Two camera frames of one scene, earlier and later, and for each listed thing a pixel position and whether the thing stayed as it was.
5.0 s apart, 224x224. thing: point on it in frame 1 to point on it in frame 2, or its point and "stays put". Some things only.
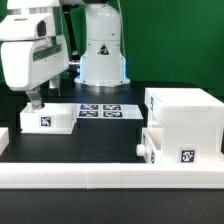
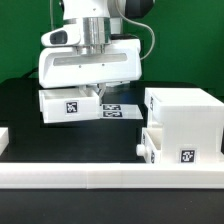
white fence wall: [106, 175] stays put
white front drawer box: [152, 145] stays put
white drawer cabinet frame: [192, 124] stays put
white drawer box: [51, 118] to [68, 105]
